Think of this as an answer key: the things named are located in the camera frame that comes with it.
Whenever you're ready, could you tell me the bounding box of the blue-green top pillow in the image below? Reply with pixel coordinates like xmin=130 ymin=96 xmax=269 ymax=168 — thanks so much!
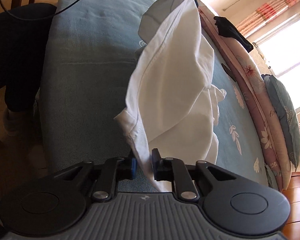
xmin=261 ymin=74 xmax=300 ymax=168

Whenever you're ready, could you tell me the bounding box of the white printed t-shirt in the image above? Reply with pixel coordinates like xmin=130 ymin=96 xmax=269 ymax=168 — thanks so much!
xmin=116 ymin=0 xmax=226 ymax=192

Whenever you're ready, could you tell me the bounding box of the window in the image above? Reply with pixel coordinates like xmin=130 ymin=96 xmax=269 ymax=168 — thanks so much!
xmin=254 ymin=12 xmax=300 ymax=77

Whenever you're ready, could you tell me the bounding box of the striped pink curtain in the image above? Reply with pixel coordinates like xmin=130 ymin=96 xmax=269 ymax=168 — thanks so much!
xmin=235 ymin=0 xmax=300 ymax=37

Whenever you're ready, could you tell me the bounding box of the wooden headboard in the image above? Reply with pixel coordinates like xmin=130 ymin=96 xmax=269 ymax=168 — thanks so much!
xmin=282 ymin=172 xmax=300 ymax=239

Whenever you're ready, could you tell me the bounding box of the person in black clothes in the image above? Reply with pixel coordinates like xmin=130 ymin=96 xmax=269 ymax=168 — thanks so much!
xmin=0 ymin=3 xmax=57 ymax=136

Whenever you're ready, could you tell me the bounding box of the black flat remote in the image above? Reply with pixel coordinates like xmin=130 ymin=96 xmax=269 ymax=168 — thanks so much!
xmin=221 ymin=63 xmax=236 ymax=82

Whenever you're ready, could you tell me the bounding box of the black garment on quilt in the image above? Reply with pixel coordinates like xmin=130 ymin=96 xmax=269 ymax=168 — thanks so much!
xmin=213 ymin=16 xmax=254 ymax=53

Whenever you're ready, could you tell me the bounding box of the blue-green floral bed sheet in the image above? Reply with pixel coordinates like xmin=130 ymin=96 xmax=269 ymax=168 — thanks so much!
xmin=40 ymin=0 xmax=278 ymax=192

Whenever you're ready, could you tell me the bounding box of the pink floral folded quilt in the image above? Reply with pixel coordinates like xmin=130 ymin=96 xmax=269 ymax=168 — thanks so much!
xmin=198 ymin=1 xmax=292 ymax=191

